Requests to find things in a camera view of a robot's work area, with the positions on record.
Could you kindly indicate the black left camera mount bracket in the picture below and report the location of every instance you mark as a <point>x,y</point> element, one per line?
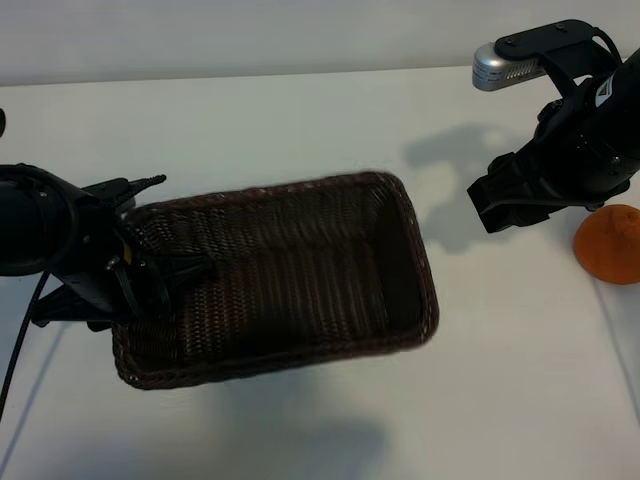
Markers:
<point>107,192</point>

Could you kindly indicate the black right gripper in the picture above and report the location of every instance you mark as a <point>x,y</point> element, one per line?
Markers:
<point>570,155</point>

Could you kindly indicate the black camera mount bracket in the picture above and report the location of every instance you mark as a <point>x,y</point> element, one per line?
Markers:
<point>107,192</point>
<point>550,36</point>

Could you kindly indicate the black right camera mount bracket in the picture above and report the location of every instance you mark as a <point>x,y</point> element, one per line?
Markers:
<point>550,36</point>

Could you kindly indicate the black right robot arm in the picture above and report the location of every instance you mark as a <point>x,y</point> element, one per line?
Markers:
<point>622,105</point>

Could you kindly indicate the dark brown wicker basket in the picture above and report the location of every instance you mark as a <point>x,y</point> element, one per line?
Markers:
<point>300,280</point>

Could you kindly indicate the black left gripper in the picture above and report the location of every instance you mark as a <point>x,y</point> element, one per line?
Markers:
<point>95,280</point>

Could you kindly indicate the orange fruit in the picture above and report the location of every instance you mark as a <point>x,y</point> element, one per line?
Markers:
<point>612,250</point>

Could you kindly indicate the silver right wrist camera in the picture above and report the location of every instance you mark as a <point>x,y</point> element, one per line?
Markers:
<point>492,67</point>

